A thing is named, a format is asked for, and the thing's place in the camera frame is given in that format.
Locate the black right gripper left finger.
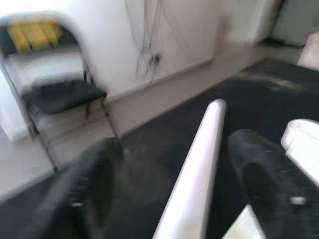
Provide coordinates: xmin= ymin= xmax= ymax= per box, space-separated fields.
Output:
xmin=23 ymin=138 xmax=123 ymax=239

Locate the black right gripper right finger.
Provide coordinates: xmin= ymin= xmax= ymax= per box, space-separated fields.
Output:
xmin=228 ymin=129 xmax=319 ymax=239

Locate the white plastic table top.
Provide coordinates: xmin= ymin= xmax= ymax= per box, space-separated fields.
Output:
xmin=219 ymin=119 xmax=319 ymax=239

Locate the white plastic table leg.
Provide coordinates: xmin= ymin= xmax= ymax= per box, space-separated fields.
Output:
xmin=152 ymin=99 xmax=228 ymax=239

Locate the black folding chair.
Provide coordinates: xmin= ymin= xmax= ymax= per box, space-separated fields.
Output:
xmin=0 ymin=12 xmax=118 ymax=173

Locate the black tablecloth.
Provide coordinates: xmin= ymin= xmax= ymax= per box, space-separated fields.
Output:
xmin=0 ymin=58 xmax=319 ymax=239

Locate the beige hanging towel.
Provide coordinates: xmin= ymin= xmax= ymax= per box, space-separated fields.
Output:
xmin=298 ymin=32 xmax=319 ymax=72

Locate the yellow package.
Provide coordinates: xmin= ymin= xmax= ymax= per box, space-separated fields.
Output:
xmin=6 ymin=19 xmax=63 ymax=52

